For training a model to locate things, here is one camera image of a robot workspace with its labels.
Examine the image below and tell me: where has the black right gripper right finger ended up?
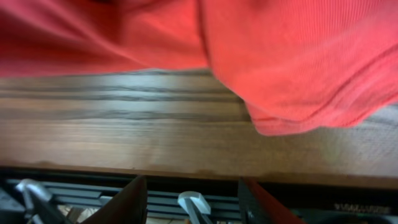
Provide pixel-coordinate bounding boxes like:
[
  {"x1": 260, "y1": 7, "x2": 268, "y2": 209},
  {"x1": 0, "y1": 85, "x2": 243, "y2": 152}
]
[{"x1": 238, "y1": 179, "x2": 305, "y2": 224}]

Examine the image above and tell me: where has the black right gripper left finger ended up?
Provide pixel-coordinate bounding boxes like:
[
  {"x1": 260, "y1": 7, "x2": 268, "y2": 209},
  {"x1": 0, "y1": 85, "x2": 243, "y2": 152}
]
[{"x1": 81, "y1": 175, "x2": 147, "y2": 224}]

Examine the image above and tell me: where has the red t-shirt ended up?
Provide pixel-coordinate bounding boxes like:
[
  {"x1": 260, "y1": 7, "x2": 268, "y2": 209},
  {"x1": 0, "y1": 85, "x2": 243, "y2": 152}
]
[{"x1": 1, "y1": 0, "x2": 397, "y2": 135}]

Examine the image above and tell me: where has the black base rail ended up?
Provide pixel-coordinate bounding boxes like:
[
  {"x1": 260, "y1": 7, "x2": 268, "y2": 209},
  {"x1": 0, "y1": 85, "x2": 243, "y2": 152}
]
[{"x1": 1, "y1": 168, "x2": 397, "y2": 223}]

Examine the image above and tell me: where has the white clip on rail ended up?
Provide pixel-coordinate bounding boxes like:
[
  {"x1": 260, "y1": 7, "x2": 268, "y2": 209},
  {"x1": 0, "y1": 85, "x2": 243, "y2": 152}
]
[
  {"x1": 16, "y1": 179, "x2": 52, "y2": 224},
  {"x1": 177, "y1": 191, "x2": 213, "y2": 224}
]

